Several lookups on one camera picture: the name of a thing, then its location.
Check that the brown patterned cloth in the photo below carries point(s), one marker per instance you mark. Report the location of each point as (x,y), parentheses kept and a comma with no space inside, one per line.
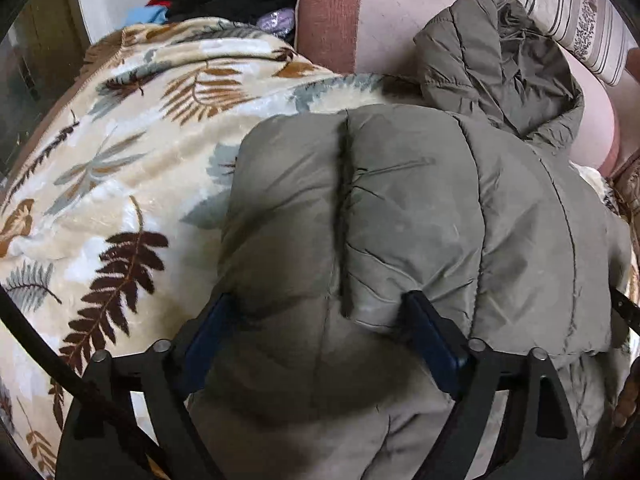
(627,195)

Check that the pink sofa cushion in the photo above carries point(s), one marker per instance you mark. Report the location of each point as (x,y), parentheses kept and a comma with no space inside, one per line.
(380,20)

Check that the wooden cabinet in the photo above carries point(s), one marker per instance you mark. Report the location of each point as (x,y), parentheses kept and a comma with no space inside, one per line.
(35,75)

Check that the leaf printed fleece blanket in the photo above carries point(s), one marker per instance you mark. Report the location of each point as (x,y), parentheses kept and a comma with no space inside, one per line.
(125,170)

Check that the purple plastic wrapper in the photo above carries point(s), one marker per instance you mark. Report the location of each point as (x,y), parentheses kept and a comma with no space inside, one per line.
(276,20)

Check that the person's right hand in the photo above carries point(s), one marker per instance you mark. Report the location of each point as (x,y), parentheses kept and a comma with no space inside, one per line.
(628,400)

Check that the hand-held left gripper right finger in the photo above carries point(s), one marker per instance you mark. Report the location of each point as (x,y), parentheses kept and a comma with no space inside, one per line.
(436,342)

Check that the olive puffer jacket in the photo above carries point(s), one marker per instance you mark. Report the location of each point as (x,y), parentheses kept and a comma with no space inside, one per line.
(400,220)

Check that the blue cloth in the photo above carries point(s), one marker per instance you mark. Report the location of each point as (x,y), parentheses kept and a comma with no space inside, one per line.
(152,14)

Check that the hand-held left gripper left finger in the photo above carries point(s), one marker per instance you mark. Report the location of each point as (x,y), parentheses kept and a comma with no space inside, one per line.
(207,342)

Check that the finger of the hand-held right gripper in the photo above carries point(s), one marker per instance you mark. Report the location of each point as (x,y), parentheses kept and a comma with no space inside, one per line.
(627,310)

